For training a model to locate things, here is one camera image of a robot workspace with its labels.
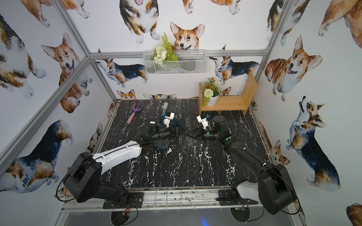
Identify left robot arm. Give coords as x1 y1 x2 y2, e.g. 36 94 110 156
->
62 124 186 205

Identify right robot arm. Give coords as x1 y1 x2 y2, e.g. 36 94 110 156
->
188 115 298 215

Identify teal plastic storage box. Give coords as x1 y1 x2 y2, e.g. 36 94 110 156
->
153 116 181 150

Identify purple pink toy fork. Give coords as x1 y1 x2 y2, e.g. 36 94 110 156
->
126 104 143 124

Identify wooden corner shelf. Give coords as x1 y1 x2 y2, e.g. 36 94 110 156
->
198 75 258 115

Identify potted flower white pot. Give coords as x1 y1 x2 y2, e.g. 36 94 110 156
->
201 78 220 106

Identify white green artificial flowers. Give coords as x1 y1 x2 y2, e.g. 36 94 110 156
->
151 33 178 66

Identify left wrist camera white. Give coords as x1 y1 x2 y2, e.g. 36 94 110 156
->
163 112 174 128

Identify light teal brush handle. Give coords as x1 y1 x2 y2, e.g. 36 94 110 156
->
162 102 168 116

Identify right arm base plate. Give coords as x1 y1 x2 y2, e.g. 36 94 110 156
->
216 189 258 206

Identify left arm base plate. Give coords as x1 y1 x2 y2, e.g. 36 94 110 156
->
103 192 144 209

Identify white wire wall basket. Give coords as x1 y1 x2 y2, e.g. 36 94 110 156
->
142 50 206 75

